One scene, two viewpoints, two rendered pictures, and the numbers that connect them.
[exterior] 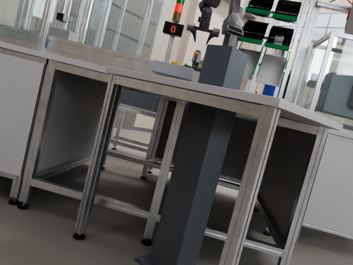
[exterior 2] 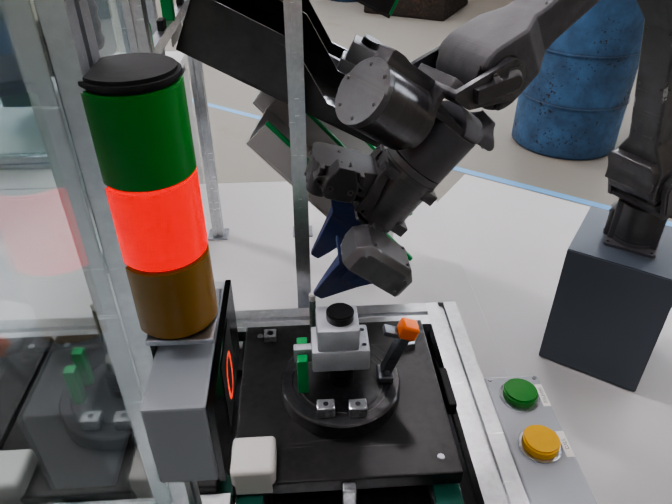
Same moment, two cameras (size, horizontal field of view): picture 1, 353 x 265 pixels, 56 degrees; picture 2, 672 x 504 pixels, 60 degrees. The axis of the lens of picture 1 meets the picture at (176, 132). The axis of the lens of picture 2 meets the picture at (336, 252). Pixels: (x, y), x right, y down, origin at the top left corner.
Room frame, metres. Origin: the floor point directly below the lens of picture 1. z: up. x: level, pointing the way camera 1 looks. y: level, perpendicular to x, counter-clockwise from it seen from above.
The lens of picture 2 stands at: (2.04, 0.46, 1.50)
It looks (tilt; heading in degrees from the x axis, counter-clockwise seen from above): 35 degrees down; 262
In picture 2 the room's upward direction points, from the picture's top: straight up
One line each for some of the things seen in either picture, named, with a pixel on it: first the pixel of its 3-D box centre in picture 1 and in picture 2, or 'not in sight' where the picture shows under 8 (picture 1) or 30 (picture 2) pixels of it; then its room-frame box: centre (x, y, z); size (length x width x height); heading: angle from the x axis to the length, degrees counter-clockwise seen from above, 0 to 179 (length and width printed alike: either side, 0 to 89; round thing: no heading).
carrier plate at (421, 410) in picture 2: not in sight; (340, 395); (1.96, -0.01, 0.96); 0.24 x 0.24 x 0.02; 85
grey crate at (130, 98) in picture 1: (147, 99); not in sight; (4.06, 0.44, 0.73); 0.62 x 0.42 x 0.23; 85
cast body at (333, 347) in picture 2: (196, 57); (330, 335); (1.97, -0.01, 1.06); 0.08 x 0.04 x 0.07; 176
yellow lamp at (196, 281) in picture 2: (176, 16); (171, 282); (2.09, 0.17, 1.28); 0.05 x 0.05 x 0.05
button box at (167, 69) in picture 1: (173, 70); (534, 461); (1.75, 0.09, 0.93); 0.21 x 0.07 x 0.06; 85
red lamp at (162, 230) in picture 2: (178, 8); (157, 211); (2.09, 0.17, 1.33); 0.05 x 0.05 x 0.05
